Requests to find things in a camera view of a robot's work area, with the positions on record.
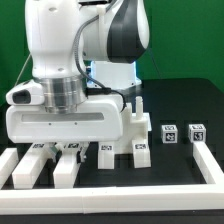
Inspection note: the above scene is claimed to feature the white cable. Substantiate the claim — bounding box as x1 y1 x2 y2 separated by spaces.
14 54 33 86

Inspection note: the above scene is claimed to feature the white L-shaped obstacle fence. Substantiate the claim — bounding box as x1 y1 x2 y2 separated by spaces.
0 142 224 215

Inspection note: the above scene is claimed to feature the small tagged white cube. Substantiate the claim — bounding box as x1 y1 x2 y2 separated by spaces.
161 125 178 144

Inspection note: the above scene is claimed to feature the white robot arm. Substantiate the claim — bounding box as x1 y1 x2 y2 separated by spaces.
6 0 151 169

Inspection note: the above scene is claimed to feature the white chair back frame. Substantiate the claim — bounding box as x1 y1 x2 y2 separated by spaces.
12 142 82 189

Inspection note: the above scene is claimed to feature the white chair seat plate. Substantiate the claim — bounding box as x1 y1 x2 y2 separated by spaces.
115 96 150 154

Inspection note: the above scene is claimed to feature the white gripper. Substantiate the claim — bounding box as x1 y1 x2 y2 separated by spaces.
6 80 123 163

